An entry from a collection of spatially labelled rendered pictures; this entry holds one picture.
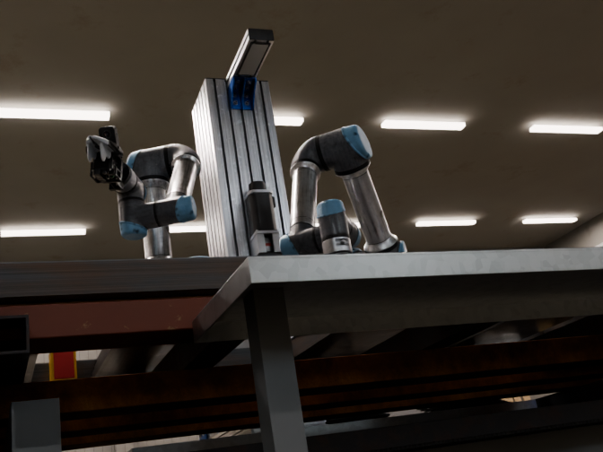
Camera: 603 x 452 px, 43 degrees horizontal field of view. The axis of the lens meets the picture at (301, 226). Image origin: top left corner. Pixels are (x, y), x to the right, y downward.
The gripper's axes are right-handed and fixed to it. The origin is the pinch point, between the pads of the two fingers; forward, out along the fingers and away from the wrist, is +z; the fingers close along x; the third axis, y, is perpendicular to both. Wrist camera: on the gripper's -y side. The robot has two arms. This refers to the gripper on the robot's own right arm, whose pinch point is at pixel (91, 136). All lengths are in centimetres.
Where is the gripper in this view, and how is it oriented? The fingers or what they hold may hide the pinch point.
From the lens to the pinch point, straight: 203.2
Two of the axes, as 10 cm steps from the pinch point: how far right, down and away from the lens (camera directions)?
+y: 0.2, 9.4, -3.3
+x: -9.9, 0.6, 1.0
